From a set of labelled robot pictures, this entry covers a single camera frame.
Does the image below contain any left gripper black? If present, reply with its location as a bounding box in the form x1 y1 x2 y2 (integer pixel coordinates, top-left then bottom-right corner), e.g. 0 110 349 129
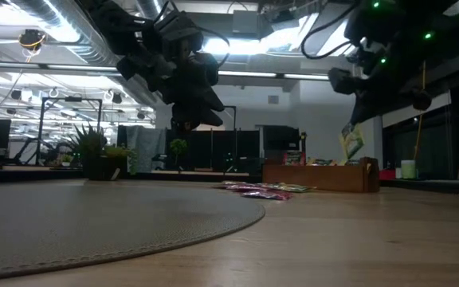
116 47 226 132

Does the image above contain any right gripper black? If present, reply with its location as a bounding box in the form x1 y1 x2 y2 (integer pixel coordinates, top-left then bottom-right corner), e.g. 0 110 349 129
348 11 434 125

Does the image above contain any green yellow tea packet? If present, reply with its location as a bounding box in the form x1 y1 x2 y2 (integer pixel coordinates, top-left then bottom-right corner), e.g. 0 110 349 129
307 158 339 167
339 122 366 160
267 182 317 194

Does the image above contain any wooden compartment tray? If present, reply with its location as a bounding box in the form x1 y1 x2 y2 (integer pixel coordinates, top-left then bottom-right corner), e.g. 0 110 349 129
261 156 381 194

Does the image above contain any long led light bar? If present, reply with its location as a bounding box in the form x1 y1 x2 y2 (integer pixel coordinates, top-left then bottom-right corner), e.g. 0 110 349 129
0 59 330 83

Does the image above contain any grey cloth cover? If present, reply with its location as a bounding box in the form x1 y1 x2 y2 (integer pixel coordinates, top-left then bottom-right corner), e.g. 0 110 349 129
124 125 167 174

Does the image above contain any black screen box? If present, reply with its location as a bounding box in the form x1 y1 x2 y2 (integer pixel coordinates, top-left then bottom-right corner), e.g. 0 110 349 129
261 124 300 152

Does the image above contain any grey ceiling box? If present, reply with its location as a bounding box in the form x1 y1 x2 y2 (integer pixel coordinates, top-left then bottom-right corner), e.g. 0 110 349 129
231 10 260 35

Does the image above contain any small potted green plant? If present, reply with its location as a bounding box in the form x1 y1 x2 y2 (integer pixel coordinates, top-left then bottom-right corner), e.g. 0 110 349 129
69 122 138 182

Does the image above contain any round grey table mat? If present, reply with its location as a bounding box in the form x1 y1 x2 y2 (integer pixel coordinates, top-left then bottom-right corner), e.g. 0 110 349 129
0 182 266 282

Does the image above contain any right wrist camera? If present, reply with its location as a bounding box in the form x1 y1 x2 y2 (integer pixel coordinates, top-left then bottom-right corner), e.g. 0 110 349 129
328 66 359 96

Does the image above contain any silver ventilation duct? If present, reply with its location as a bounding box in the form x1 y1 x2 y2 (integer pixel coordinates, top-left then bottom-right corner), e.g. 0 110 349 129
12 0 163 105

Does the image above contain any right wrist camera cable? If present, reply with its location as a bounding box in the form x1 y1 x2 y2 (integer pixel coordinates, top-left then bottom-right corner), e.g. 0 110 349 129
300 0 360 61

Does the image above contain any black metal gantry frame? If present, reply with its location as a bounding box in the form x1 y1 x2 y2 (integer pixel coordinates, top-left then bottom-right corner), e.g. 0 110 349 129
37 96 104 165

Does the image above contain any black aluminium table frame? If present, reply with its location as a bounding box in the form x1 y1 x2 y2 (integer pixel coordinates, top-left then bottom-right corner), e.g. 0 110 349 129
0 166 265 187

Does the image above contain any yellow ceiling cable reel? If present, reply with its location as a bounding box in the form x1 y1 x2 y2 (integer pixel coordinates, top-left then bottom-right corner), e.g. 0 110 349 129
18 28 47 52

